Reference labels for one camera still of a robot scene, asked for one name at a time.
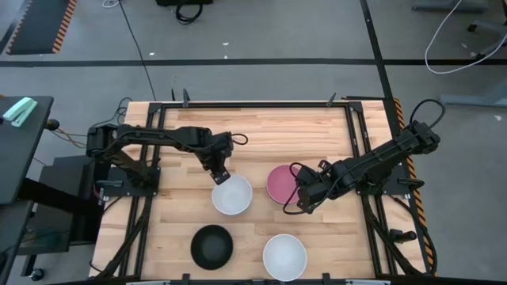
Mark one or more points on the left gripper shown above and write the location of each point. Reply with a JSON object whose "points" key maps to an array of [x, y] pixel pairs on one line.
{"points": [[216, 148]]}

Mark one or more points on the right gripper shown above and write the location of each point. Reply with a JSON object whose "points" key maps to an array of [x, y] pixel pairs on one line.
{"points": [[321, 182]]}

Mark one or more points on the pink bowl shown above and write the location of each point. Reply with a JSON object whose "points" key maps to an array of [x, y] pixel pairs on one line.
{"points": [[279, 184]]}

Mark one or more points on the pale lilac bowl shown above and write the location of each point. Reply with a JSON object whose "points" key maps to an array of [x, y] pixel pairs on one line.
{"points": [[234, 198]]}

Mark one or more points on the large white bowl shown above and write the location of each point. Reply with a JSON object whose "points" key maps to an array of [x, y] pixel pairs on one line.
{"points": [[284, 257]]}

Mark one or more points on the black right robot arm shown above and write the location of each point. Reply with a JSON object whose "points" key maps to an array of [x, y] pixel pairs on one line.
{"points": [[388, 152]]}

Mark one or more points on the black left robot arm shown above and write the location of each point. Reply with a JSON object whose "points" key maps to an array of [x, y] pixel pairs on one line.
{"points": [[150, 136]]}

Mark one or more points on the large black bowl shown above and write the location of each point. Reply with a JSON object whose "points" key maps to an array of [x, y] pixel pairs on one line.
{"points": [[212, 247]]}

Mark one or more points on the orange black hazard strip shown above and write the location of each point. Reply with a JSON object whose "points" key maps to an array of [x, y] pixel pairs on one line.
{"points": [[414, 174]]}

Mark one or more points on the pale white sheet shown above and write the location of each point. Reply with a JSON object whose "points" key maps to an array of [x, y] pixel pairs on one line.
{"points": [[142, 283]]}

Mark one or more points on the black equipment cabinet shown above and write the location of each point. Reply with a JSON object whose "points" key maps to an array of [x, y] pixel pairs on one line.
{"points": [[59, 206]]}

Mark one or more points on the grey desk foot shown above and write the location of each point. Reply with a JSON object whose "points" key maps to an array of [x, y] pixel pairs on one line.
{"points": [[475, 99]]}

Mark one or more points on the black desk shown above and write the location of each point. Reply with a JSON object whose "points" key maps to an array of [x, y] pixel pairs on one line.
{"points": [[20, 158]]}

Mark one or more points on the mint green stapler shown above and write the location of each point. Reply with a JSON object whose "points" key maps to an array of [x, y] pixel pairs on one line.
{"points": [[19, 111]]}

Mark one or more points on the black hazard edged floor mat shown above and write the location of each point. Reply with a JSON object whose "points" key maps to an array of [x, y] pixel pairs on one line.
{"points": [[35, 27]]}

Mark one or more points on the office chair base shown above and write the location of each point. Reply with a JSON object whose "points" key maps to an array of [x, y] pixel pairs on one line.
{"points": [[489, 43]]}

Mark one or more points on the black aluminium table frame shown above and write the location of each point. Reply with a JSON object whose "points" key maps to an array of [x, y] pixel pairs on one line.
{"points": [[257, 105]]}

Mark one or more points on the black frame clamp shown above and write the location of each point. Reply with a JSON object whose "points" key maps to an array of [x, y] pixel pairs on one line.
{"points": [[185, 98], [332, 99]]}

